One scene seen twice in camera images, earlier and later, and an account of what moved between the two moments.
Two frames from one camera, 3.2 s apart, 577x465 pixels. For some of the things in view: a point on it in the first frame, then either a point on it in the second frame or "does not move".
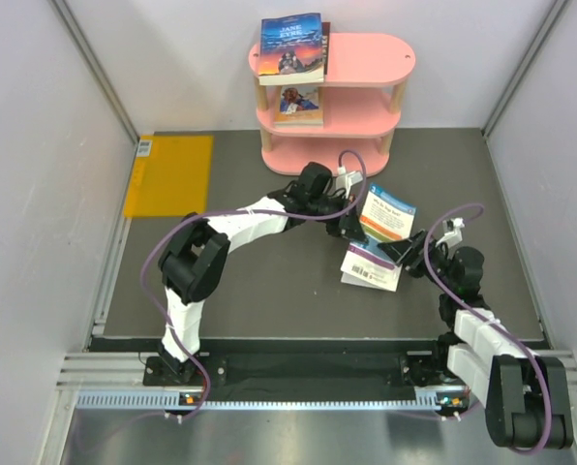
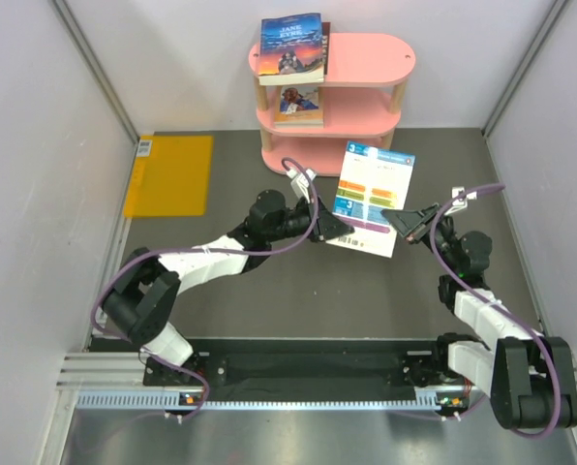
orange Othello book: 299,104 does not move
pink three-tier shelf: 359,113 does not move
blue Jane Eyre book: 291,49 does not move
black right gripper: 403,251 to 410,223
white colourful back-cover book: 385,218 to 372,179
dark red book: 325,32 does not move
